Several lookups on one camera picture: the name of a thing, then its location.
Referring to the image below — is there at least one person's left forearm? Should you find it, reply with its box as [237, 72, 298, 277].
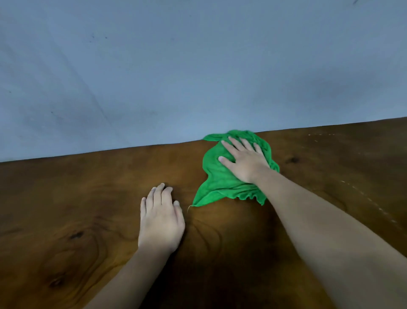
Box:
[83, 248, 173, 309]

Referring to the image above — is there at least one person's left hand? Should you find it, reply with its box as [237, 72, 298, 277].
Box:
[138, 183, 186, 255]

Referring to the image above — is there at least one person's right forearm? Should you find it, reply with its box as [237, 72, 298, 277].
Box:
[253, 168, 407, 309]

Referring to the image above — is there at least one person's right hand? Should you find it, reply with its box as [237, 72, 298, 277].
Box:
[218, 136, 271, 185]

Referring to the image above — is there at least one green cleaning cloth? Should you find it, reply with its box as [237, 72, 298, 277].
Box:
[190, 129, 280, 209]

